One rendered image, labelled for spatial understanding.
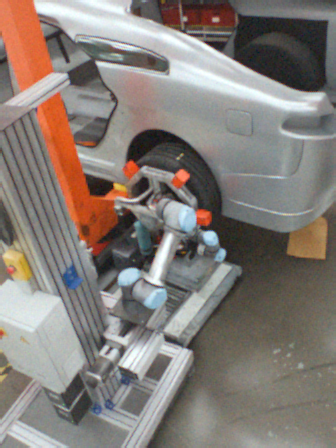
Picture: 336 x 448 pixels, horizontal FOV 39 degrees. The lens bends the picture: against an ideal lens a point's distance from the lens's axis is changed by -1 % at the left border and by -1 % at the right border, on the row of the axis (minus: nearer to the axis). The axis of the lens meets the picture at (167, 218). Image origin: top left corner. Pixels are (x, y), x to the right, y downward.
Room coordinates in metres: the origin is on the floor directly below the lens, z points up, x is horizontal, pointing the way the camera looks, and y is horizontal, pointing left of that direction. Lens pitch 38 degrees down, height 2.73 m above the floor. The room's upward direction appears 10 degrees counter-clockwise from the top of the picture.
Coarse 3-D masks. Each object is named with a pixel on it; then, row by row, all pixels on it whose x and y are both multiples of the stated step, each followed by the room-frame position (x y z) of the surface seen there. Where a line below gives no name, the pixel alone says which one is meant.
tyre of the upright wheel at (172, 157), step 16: (160, 144) 2.84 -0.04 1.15; (176, 144) 2.74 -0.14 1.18; (144, 160) 2.68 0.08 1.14; (160, 160) 2.59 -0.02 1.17; (176, 160) 2.57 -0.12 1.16; (192, 160) 2.58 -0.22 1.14; (192, 176) 2.46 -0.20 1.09; (208, 176) 2.52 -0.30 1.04; (192, 192) 2.44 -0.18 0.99; (208, 192) 2.44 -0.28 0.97; (208, 208) 2.38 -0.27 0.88; (208, 224) 2.40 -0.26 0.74
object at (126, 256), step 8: (128, 240) 2.80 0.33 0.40; (136, 240) 2.75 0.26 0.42; (152, 240) 2.85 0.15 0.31; (120, 248) 2.71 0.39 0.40; (128, 248) 2.70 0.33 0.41; (136, 248) 2.70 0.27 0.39; (120, 256) 2.65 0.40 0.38; (128, 256) 2.62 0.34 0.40; (136, 256) 2.67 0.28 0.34; (144, 256) 2.84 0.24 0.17; (120, 264) 2.65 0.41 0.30; (128, 264) 2.61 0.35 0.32; (136, 264) 2.65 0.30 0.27
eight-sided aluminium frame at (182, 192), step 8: (144, 168) 2.61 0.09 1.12; (152, 168) 2.60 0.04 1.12; (136, 176) 2.63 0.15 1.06; (144, 176) 2.58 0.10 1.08; (152, 176) 2.53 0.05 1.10; (160, 176) 2.49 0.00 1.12; (168, 176) 2.47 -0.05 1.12; (128, 184) 2.68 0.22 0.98; (168, 184) 2.45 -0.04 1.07; (128, 192) 2.70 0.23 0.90; (136, 192) 2.72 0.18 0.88; (176, 192) 2.42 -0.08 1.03; (184, 192) 2.44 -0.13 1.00; (184, 200) 2.39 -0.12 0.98; (192, 200) 2.38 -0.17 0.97; (192, 208) 2.35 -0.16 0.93; (152, 232) 2.60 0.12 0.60
